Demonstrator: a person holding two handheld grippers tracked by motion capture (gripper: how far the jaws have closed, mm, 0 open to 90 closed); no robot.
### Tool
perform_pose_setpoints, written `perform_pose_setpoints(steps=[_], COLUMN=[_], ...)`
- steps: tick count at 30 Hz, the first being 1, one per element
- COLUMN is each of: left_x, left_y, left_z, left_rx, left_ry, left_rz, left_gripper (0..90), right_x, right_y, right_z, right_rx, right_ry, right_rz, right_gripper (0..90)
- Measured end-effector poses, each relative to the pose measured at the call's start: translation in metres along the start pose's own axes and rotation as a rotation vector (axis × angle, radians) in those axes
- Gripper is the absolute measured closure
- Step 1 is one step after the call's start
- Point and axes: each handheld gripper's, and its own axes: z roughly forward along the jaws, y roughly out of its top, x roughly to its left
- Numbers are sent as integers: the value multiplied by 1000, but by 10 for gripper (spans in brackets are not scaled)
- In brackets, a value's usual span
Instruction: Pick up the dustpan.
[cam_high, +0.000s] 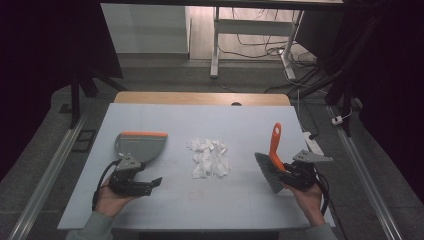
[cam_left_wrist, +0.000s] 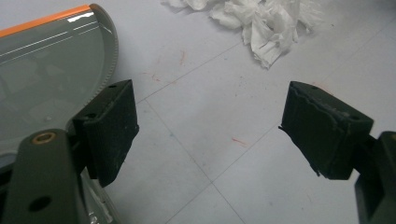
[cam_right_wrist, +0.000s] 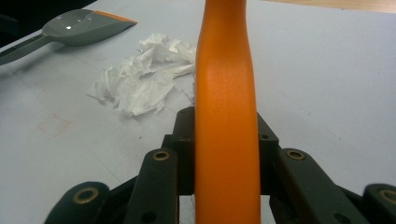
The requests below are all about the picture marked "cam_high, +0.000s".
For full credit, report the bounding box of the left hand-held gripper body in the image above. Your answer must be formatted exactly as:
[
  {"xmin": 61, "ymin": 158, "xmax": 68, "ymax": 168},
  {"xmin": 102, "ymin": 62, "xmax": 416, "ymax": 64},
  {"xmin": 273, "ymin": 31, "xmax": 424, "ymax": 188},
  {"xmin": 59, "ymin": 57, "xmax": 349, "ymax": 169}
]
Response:
[{"xmin": 108, "ymin": 153, "xmax": 148, "ymax": 198}]

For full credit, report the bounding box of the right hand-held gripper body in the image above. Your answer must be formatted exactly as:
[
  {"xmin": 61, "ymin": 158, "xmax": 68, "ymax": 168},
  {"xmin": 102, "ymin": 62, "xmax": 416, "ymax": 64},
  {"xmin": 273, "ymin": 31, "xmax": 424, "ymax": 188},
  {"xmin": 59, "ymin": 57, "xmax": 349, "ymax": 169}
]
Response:
[{"xmin": 287, "ymin": 149, "xmax": 334, "ymax": 192}]

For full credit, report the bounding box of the brush with orange handle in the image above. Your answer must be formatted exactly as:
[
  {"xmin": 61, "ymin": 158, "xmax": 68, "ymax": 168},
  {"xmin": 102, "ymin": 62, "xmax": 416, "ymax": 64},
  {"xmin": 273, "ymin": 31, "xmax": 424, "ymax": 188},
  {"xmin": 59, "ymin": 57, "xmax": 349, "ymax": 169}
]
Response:
[{"xmin": 254, "ymin": 122, "xmax": 288, "ymax": 194}]

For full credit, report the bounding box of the grey dustpan with orange edge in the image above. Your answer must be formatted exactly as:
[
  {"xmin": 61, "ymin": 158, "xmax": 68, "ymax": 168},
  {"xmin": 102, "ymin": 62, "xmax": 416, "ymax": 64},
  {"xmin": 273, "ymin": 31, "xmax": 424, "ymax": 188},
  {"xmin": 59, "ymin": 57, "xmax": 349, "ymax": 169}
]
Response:
[{"xmin": 114, "ymin": 131, "xmax": 169, "ymax": 164}]

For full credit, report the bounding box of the pile of white paper scraps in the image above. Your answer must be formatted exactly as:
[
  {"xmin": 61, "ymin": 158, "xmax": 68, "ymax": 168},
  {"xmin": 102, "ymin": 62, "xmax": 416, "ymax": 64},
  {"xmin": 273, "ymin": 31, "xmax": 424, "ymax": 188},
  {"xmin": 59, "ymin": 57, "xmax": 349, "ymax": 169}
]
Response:
[{"xmin": 185, "ymin": 137, "xmax": 231, "ymax": 180}]

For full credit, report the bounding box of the person's right hand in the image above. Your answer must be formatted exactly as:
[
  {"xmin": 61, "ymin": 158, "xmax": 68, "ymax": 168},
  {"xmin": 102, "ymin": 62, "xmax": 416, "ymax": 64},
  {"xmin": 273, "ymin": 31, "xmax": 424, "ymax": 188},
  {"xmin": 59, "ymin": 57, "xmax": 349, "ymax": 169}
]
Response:
[{"xmin": 283, "ymin": 182, "xmax": 327, "ymax": 228}]

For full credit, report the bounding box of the person's left hand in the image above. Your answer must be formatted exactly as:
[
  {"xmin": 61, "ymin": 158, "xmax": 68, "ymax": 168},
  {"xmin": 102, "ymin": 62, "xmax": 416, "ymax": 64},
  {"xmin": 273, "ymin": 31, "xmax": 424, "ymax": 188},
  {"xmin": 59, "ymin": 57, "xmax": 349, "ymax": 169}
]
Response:
[{"xmin": 94, "ymin": 178, "xmax": 138, "ymax": 219}]

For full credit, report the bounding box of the white power strip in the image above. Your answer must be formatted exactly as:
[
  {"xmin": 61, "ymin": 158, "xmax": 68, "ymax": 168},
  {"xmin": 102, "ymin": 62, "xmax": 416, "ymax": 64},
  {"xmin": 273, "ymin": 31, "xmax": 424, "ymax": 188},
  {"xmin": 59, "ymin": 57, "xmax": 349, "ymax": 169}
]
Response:
[{"xmin": 302, "ymin": 131, "xmax": 325, "ymax": 157}]

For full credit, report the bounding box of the black floor plate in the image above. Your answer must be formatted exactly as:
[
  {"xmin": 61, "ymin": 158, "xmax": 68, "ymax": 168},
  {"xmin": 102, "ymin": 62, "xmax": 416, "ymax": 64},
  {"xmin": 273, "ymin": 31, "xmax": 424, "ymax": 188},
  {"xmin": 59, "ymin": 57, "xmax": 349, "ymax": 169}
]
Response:
[{"xmin": 71, "ymin": 129, "xmax": 98, "ymax": 154}]

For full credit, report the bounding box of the white table board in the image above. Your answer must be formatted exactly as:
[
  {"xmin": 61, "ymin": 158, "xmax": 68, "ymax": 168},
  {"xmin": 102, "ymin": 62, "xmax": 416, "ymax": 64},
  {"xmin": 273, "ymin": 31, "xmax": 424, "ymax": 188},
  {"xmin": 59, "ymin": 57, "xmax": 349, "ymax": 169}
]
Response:
[{"xmin": 57, "ymin": 102, "xmax": 336, "ymax": 232}]

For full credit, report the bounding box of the black stand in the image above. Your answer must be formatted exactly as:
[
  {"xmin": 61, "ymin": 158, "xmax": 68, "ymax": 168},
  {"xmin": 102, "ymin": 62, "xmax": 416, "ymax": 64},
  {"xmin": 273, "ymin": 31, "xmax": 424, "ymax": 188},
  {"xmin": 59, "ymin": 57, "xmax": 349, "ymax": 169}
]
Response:
[
  {"xmin": 59, "ymin": 63, "xmax": 128, "ymax": 130},
  {"xmin": 289, "ymin": 0, "xmax": 384, "ymax": 138}
]

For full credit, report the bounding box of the wooden table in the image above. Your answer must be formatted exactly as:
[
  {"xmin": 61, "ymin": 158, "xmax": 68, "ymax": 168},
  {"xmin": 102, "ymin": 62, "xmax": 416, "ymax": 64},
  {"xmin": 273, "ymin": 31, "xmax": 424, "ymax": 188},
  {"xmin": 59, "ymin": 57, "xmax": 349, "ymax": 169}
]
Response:
[{"xmin": 113, "ymin": 91, "xmax": 292, "ymax": 107}]

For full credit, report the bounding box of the black curtain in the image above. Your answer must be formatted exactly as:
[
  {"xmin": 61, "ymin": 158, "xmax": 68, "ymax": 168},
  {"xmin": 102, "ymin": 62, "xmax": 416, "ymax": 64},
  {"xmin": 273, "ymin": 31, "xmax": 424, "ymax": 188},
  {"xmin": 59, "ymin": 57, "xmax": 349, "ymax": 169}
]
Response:
[
  {"xmin": 349, "ymin": 0, "xmax": 424, "ymax": 196},
  {"xmin": 0, "ymin": 0, "xmax": 125, "ymax": 183}
]

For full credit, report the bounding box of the white panel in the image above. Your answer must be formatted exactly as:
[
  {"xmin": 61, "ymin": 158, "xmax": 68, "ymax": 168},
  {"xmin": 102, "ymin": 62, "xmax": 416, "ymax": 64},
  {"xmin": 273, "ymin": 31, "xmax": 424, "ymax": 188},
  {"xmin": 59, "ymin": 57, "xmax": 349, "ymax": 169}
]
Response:
[{"xmin": 100, "ymin": 3, "xmax": 192, "ymax": 55}]

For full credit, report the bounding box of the right hand-held gripper black cable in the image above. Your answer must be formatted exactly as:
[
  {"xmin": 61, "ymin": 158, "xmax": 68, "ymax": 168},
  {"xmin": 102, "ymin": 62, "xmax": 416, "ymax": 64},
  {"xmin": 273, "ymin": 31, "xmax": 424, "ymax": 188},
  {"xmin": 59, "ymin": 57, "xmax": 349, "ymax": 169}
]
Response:
[{"xmin": 313, "ymin": 168, "xmax": 332, "ymax": 216}]

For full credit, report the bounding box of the black power strip cable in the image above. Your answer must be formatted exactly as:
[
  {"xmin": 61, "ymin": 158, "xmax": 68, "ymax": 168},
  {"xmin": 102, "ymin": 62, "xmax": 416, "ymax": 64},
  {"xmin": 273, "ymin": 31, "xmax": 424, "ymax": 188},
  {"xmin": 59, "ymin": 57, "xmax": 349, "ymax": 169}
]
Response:
[{"xmin": 296, "ymin": 99, "xmax": 320, "ymax": 140}]

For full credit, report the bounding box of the metal floor rail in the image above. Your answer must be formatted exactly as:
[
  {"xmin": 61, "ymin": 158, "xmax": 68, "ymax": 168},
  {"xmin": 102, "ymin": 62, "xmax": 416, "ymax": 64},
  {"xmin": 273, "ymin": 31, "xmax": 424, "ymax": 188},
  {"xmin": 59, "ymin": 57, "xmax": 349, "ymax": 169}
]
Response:
[
  {"xmin": 327, "ymin": 105, "xmax": 405, "ymax": 240},
  {"xmin": 7, "ymin": 112, "xmax": 90, "ymax": 240}
]

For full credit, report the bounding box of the tangle of floor cables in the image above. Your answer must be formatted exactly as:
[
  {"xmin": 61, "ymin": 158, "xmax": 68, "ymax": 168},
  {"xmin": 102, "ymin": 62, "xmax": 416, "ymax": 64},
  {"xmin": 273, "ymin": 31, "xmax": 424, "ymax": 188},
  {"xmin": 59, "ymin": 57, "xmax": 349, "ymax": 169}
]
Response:
[{"xmin": 218, "ymin": 8, "xmax": 321, "ymax": 95}]

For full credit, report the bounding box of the white desk frame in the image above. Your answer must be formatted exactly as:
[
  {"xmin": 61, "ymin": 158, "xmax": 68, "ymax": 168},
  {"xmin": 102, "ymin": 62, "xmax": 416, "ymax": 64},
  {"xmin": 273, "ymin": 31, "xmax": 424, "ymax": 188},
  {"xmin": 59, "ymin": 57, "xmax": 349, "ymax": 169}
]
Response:
[{"xmin": 209, "ymin": 6, "xmax": 305, "ymax": 81}]

